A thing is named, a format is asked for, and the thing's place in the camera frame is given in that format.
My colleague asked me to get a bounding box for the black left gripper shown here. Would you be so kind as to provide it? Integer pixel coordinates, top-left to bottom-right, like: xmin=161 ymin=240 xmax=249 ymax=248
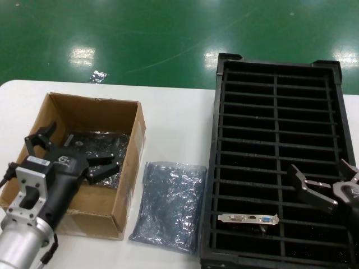
xmin=24 ymin=120 xmax=122 ymax=234

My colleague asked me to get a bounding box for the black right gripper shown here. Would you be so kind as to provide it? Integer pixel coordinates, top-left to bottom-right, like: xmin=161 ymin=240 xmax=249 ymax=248
xmin=286 ymin=158 xmax=359 ymax=219

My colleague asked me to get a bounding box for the graphics card with silver bracket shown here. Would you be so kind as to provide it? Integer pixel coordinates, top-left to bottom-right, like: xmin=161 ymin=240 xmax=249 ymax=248
xmin=218 ymin=212 xmax=280 ymax=234

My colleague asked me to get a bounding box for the grey translucent antistatic bag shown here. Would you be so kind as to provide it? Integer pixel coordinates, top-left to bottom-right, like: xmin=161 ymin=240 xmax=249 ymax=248
xmin=128 ymin=160 xmax=208 ymax=249

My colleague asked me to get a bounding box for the bagged graphics card shiny wrap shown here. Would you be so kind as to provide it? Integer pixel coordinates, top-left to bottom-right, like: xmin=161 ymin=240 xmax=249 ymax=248
xmin=63 ymin=129 xmax=132 ymax=186

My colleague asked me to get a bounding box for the brown open cardboard box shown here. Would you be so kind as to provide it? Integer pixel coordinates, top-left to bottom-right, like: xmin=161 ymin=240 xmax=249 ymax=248
xmin=0 ymin=91 xmax=147 ymax=241

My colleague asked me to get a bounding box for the black slotted plastic container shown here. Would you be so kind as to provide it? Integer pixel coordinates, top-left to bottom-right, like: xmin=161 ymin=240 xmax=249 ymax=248
xmin=199 ymin=52 xmax=359 ymax=269

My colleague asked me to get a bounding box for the crumpled foil scrap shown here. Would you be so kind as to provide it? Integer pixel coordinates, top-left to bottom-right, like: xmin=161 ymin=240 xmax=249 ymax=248
xmin=89 ymin=70 xmax=109 ymax=84

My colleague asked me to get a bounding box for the black labelled wrist camera box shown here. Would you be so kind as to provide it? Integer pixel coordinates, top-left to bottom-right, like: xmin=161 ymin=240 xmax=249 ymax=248
xmin=22 ymin=155 xmax=54 ymax=176

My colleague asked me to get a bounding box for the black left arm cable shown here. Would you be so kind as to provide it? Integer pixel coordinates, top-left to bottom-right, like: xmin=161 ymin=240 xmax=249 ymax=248
xmin=0 ymin=161 xmax=18 ymax=187

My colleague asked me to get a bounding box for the silver aluminium wrist bracket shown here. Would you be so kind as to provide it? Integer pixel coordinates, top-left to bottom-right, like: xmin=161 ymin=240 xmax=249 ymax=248
xmin=7 ymin=166 xmax=56 ymax=225

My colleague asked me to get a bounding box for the thin black looped cable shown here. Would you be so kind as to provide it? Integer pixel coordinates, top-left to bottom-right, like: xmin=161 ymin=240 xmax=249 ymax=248
xmin=39 ymin=232 xmax=60 ymax=269

